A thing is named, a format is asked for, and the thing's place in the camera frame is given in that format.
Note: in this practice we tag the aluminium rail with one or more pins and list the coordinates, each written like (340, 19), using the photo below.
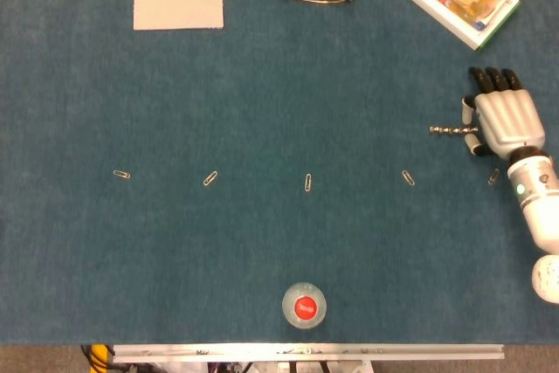
(305, 353)

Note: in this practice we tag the red capped water bottle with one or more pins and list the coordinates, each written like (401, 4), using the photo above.
(304, 307)

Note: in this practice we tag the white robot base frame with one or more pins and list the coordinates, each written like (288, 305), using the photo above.
(271, 367)

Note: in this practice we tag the paperclip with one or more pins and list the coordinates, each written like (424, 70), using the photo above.
(308, 182)
(408, 178)
(121, 174)
(210, 178)
(493, 176)

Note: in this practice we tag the blue felt table mat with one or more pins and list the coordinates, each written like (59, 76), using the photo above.
(262, 106)

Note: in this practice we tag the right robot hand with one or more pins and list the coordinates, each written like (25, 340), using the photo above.
(508, 119)

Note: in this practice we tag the white and green book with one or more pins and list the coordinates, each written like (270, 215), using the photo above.
(436, 10)

